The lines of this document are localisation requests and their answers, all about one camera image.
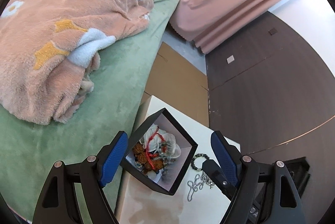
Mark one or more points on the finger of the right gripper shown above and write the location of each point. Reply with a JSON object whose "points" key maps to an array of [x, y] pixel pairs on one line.
{"points": [[215, 173]]}

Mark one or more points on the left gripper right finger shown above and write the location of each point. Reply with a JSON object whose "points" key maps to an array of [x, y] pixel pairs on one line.
{"points": [[243, 174]]}

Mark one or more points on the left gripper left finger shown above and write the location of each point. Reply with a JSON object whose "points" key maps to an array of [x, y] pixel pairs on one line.
{"points": [[96, 173]]}

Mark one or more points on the black jewelry box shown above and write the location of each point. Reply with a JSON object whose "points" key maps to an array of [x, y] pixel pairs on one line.
{"points": [[159, 175]]}

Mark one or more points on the green bed mattress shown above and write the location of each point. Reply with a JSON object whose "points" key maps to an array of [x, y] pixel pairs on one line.
{"points": [[28, 150]]}

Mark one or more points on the flat brown cardboard sheet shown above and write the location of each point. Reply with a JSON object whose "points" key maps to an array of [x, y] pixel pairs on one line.
{"points": [[178, 83]]}

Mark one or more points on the pink fleece blanket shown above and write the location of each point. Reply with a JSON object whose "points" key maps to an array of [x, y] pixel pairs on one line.
{"points": [[50, 47]]}

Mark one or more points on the white wall plate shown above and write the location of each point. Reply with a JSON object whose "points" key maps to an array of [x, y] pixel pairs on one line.
{"points": [[230, 59]]}

